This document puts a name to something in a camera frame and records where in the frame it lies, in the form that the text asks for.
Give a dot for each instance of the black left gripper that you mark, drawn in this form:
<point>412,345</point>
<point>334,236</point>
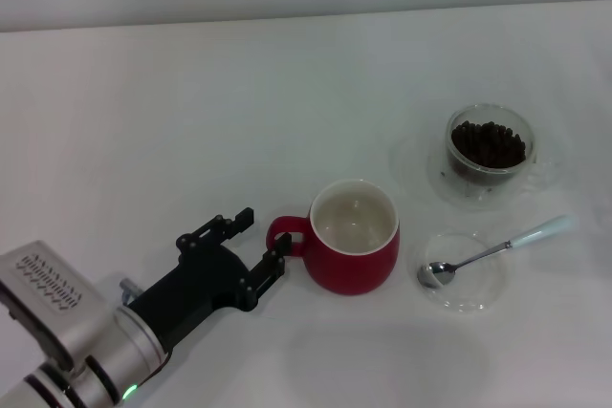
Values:
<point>196,284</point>

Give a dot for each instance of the red ceramic mug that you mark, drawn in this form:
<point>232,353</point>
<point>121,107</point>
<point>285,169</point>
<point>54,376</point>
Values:
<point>358,274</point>

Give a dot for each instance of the dark coffee beans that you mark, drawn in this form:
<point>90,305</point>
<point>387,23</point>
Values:
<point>487,145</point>

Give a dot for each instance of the clear glass cup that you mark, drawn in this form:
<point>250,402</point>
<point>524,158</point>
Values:
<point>528,159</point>

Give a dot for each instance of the clear glass saucer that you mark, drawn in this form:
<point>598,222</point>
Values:
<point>459,199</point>

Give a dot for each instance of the clear round glass lid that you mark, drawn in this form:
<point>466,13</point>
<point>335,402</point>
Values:
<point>471,295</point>

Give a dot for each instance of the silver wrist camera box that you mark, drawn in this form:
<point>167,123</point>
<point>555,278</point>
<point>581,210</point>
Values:
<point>48,284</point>

